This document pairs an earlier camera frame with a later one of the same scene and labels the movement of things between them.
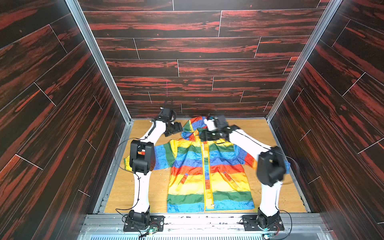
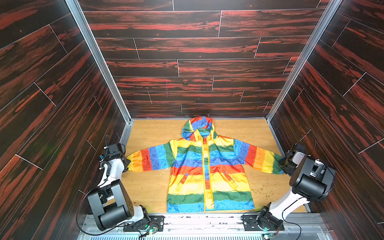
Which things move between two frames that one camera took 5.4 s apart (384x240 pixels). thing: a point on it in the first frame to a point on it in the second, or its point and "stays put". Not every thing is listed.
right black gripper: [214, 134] to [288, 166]
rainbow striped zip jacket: [206, 175] stays put
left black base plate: [156, 222] stays put
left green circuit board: [154, 230] stays put
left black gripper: [178, 128] to [127, 160]
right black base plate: [250, 223] stays put
